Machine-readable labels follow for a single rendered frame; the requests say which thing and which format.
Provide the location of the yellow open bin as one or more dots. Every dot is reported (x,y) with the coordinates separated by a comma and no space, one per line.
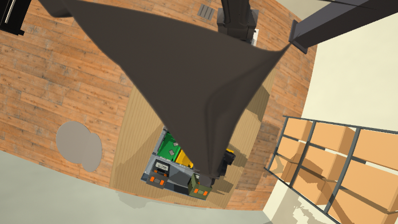
(182,159)

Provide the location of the green open bin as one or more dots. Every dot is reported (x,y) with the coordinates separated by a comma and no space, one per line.
(168,145)

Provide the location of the olive green tool case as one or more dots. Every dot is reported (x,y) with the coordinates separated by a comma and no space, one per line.
(197,190)

